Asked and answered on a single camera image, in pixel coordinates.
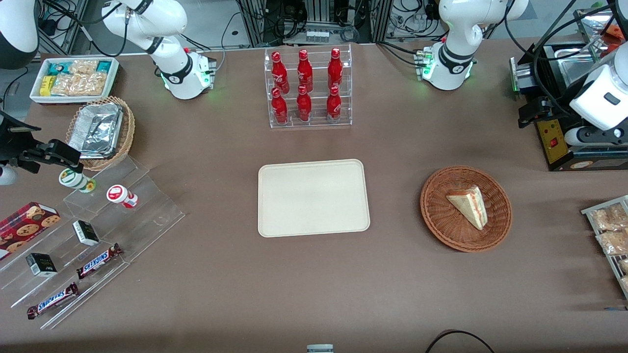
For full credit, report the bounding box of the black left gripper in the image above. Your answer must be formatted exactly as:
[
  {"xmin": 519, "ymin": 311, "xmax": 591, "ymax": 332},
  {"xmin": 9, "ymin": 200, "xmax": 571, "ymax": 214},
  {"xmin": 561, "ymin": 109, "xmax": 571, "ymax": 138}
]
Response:
[{"xmin": 519, "ymin": 96, "xmax": 571, "ymax": 130}]

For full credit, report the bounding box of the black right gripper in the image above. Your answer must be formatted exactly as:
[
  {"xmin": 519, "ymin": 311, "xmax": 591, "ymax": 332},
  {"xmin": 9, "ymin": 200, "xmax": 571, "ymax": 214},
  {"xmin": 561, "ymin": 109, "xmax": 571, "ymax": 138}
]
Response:
[{"xmin": 0, "ymin": 112, "xmax": 82, "ymax": 175}]

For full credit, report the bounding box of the triangular sandwich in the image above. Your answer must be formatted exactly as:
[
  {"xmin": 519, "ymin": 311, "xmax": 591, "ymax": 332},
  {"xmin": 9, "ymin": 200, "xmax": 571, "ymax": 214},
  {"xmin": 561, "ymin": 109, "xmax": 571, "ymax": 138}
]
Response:
[{"xmin": 446, "ymin": 185, "xmax": 488, "ymax": 231}]

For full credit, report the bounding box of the light wicker basket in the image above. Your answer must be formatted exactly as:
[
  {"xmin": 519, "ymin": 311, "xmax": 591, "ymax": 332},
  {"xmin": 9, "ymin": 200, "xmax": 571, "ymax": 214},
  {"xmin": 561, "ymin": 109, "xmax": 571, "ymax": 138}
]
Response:
[{"xmin": 65, "ymin": 96, "xmax": 135, "ymax": 172}]

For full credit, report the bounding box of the tray of packaged snacks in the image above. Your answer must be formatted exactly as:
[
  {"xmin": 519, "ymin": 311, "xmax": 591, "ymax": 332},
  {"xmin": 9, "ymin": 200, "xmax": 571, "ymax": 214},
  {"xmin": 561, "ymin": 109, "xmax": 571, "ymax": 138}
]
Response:
[{"xmin": 581, "ymin": 195, "xmax": 628, "ymax": 301}]

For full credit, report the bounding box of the brown round wicker basket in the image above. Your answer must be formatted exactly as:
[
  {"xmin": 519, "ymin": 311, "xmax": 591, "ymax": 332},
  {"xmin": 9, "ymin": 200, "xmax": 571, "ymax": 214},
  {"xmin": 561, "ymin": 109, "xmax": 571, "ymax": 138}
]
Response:
[{"xmin": 420, "ymin": 166, "xmax": 513, "ymax": 253}]

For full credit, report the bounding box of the beige plastic tray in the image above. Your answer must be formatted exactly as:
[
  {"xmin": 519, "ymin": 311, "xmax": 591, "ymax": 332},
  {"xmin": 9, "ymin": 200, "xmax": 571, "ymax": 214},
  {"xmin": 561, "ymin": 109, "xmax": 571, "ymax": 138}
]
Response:
[{"xmin": 258, "ymin": 159, "xmax": 371, "ymax": 238}]

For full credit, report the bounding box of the green label yogurt bottle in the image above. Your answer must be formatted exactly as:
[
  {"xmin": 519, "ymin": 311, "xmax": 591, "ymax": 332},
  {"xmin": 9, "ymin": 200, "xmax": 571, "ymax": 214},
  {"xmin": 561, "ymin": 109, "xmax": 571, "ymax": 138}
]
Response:
[{"xmin": 59, "ymin": 168, "xmax": 97, "ymax": 193}]

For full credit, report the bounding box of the black food warmer machine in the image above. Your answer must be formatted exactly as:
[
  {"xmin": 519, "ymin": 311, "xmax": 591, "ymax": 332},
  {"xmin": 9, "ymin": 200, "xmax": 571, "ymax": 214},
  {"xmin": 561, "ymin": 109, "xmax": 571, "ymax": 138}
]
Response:
[{"xmin": 510, "ymin": 7, "xmax": 628, "ymax": 172}]

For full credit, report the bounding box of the silver foil packet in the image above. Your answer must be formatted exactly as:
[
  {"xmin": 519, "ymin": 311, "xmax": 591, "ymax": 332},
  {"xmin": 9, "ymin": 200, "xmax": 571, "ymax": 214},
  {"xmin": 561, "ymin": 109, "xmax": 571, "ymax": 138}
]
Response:
[{"xmin": 69, "ymin": 103, "xmax": 123, "ymax": 159}]

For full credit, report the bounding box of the white plastic snack bin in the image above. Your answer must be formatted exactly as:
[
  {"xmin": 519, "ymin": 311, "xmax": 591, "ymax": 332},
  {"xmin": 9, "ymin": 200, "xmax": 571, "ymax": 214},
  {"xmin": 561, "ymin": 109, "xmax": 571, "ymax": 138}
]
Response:
[{"xmin": 29, "ymin": 56, "xmax": 120, "ymax": 105}]

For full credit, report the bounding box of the stainless steel pan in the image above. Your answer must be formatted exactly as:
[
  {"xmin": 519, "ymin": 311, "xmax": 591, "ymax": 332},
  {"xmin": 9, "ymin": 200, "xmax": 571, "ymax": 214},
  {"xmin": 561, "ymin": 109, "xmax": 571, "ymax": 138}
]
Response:
[{"xmin": 555, "ymin": 47, "xmax": 603, "ymax": 87}]

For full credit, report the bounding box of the red tartan cookie box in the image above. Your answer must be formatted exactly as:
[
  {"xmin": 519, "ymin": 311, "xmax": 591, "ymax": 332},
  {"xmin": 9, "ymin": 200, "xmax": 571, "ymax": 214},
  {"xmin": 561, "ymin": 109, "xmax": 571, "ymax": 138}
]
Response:
[{"xmin": 0, "ymin": 202, "xmax": 61, "ymax": 260}]

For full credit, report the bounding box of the large clear cracker bag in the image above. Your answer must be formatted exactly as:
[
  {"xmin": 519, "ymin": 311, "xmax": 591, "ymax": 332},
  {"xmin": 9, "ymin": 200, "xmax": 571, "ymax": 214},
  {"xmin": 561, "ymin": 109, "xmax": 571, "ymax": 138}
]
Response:
[{"xmin": 52, "ymin": 73, "xmax": 108, "ymax": 97}]

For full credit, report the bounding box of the red label yogurt bottle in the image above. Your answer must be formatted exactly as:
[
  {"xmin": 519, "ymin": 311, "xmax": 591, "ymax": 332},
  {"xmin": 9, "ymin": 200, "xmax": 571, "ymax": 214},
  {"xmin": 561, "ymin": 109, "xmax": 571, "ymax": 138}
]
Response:
[{"xmin": 106, "ymin": 184, "xmax": 138, "ymax": 209}]

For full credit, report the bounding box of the small black box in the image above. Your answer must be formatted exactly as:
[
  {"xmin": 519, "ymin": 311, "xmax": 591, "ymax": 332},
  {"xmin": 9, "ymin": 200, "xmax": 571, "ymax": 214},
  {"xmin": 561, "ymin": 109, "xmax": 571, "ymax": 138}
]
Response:
[
  {"xmin": 26, "ymin": 253, "xmax": 58, "ymax": 277},
  {"xmin": 73, "ymin": 220, "xmax": 100, "ymax": 246}
]

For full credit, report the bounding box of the small clear cracker bag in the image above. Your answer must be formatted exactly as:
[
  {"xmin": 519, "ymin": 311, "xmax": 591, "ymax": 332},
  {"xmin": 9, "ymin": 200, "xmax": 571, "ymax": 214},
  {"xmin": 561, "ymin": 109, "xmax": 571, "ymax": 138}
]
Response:
[{"xmin": 69, "ymin": 60, "xmax": 99, "ymax": 76}]

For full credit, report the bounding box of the Snickers chocolate bar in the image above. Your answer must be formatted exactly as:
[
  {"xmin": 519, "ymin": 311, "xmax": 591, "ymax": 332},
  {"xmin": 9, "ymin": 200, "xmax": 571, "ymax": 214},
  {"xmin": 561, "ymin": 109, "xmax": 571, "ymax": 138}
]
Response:
[
  {"xmin": 76, "ymin": 243, "xmax": 124, "ymax": 279},
  {"xmin": 27, "ymin": 282, "xmax": 79, "ymax": 320}
]

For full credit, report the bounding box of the clear acrylic step shelf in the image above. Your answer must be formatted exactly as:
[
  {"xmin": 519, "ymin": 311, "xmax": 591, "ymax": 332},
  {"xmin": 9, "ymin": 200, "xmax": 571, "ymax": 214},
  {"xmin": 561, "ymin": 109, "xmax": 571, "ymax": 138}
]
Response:
[
  {"xmin": 0, "ymin": 212, "xmax": 131, "ymax": 330},
  {"xmin": 63, "ymin": 156, "xmax": 186, "ymax": 265}
]

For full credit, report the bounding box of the red cola bottle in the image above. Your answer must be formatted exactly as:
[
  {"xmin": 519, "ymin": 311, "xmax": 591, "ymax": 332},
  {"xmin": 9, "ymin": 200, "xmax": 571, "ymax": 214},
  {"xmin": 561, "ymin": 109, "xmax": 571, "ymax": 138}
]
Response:
[
  {"xmin": 271, "ymin": 87, "xmax": 289, "ymax": 125},
  {"xmin": 326, "ymin": 85, "xmax": 342, "ymax": 123},
  {"xmin": 271, "ymin": 51, "xmax": 290, "ymax": 94},
  {"xmin": 297, "ymin": 49, "xmax": 314, "ymax": 93},
  {"xmin": 327, "ymin": 48, "xmax": 343, "ymax": 91},
  {"xmin": 296, "ymin": 85, "xmax": 313, "ymax": 123}
]

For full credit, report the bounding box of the clear acrylic bottle rack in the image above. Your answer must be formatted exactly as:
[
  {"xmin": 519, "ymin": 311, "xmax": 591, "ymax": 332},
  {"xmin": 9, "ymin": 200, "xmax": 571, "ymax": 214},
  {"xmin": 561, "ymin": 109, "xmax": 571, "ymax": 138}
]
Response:
[{"xmin": 264, "ymin": 44, "xmax": 353, "ymax": 129}]

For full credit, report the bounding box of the black looped cable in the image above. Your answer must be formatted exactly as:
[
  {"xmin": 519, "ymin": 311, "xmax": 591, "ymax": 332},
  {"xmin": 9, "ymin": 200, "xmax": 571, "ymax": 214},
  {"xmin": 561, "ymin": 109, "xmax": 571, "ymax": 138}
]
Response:
[{"xmin": 424, "ymin": 329, "xmax": 496, "ymax": 353}]

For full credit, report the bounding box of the aluminium frame rack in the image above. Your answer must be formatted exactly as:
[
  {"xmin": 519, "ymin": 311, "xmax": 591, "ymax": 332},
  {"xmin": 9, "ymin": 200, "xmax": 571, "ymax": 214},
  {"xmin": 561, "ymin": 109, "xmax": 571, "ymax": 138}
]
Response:
[{"xmin": 235, "ymin": 0, "xmax": 394, "ymax": 48}]

